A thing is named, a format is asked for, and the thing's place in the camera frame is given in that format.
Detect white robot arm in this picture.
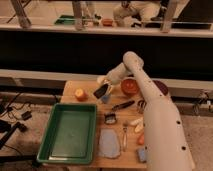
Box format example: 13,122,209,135
94,51,194,171

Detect blue plastic cup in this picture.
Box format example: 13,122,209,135
101,94,110,104

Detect white eraser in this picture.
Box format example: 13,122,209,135
129,117,143,126

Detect orange apple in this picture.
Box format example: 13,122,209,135
74,88,88,101

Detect orange plastic bowl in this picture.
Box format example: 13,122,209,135
120,78,139,96

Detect silver fork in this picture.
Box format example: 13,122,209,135
123,122,128,152

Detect black scissors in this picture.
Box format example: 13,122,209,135
137,100,146,114

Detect yellow banana toy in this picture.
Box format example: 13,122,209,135
135,122,144,133

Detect green plastic tray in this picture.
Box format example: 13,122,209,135
37,103,97,165

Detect grey blue cloth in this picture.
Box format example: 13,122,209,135
98,129,120,159

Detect orange carrot toy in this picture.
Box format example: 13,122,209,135
137,133,145,145

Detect dark red plate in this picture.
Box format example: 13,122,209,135
153,80,169,96

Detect blue sponge block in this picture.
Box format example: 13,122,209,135
137,148,146,163

